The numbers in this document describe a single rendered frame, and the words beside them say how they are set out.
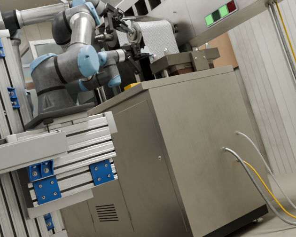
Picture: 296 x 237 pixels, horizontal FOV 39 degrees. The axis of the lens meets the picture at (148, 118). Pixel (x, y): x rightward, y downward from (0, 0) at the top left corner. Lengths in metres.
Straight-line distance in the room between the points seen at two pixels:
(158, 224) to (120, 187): 0.36
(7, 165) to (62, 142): 0.20
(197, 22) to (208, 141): 0.76
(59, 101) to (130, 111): 0.66
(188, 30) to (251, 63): 1.41
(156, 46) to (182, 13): 0.30
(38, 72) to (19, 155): 0.39
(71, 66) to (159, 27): 1.05
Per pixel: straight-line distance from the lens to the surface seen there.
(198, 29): 2.60
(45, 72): 1.67
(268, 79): 3.87
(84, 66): 1.63
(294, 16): 3.89
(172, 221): 2.18
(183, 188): 2.08
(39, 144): 1.46
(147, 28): 2.54
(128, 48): 2.38
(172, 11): 2.73
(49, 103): 1.66
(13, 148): 1.44
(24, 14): 2.27
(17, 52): 2.36
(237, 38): 4.05
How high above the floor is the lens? 0.60
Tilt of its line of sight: 4 degrees up
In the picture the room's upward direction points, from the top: 17 degrees counter-clockwise
